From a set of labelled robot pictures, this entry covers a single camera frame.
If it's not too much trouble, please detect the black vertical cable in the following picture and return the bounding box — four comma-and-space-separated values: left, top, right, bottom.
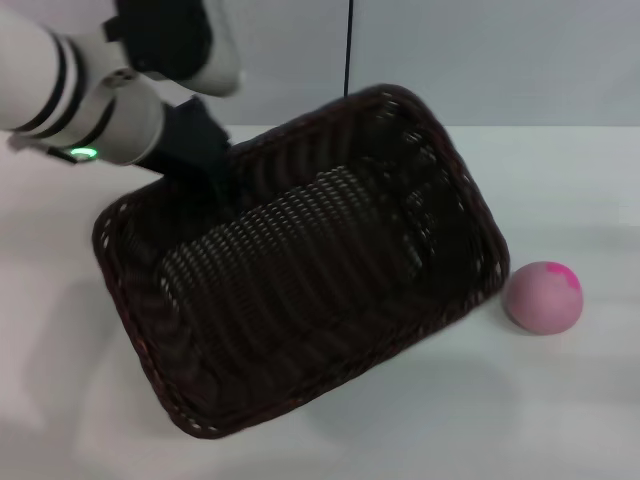
342, 0, 358, 99

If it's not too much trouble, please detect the pink round peach toy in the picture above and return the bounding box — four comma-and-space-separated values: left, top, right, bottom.
505, 259, 585, 336

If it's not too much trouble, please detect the dark brown woven basket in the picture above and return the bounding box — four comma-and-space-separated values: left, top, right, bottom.
92, 83, 512, 442

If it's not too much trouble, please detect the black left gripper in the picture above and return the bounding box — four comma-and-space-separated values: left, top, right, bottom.
134, 96, 247, 217

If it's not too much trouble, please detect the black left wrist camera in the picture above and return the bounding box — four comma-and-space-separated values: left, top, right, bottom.
102, 0, 215, 82

